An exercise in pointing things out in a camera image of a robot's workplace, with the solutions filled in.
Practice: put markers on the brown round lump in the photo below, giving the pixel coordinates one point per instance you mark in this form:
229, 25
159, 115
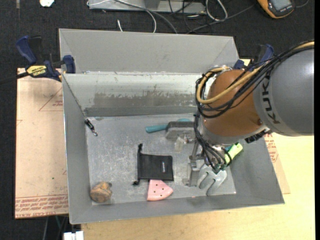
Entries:
100, 192

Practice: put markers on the grey metal bin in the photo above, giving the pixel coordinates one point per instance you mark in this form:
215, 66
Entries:
120, 146

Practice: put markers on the grey metal forked piece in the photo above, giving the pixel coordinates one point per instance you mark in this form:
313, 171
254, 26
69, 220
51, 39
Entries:
220, 178

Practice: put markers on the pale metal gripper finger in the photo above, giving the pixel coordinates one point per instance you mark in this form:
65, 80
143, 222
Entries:
193, 174
187, 137

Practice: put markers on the pink triangular dotted pad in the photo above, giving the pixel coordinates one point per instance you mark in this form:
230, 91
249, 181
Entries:
158, 191

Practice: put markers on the small black clip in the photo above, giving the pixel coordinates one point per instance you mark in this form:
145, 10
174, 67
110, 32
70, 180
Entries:
90, 127

